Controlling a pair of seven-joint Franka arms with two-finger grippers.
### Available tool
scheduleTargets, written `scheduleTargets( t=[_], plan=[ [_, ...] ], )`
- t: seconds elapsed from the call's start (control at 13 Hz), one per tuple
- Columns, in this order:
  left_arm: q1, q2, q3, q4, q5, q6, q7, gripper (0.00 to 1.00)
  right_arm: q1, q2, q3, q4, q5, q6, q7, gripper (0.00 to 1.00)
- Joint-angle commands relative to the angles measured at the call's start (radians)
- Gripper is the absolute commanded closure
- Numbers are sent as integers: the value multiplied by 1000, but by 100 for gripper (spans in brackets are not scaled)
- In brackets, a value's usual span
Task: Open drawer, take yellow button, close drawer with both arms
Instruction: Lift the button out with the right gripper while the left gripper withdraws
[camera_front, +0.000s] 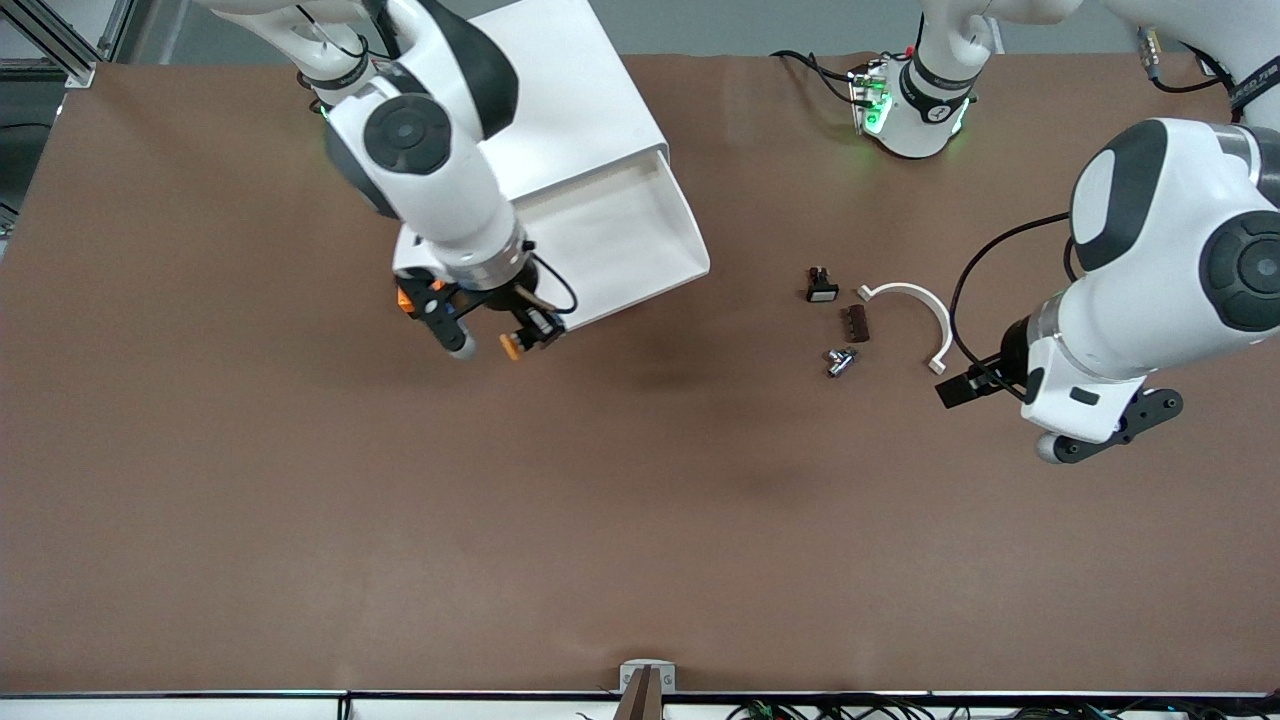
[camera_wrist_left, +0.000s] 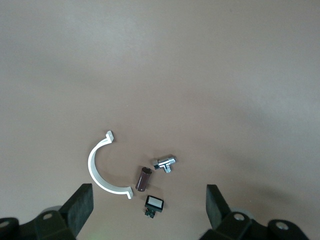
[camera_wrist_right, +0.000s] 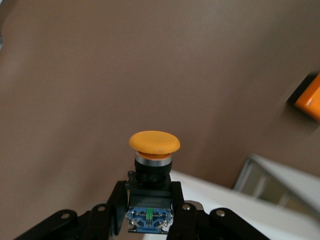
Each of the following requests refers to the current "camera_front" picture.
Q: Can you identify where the white frame rail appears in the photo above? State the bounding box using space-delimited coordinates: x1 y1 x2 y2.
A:
0 690 1280 720

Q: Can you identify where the cable with silver connector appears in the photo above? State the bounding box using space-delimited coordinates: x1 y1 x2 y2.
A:
1138 25 1233 96

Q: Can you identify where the aluminium frame profile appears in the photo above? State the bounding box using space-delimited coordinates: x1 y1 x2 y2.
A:
0 0 136 89

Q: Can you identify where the orange push button blue block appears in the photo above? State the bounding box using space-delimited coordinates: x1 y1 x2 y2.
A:
499 320 549 362

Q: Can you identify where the orange button box with hole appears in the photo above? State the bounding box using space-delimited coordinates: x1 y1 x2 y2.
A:
397 280 447 319

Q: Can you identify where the white curved plastic arc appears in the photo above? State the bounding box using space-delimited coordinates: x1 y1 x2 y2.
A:
857 282 954 376

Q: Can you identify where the black arm base cable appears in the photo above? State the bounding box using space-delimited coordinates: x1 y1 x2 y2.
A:
770 48 863 106

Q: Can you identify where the grey table edge bracket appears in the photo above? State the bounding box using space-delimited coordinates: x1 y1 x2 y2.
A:
619 660 677 694

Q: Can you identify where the white drawer cabinet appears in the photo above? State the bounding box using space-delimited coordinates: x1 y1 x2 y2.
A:
465 0 669 201

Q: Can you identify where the white plastic drawer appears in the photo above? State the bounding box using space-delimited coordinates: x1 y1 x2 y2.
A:
508 148 712 333

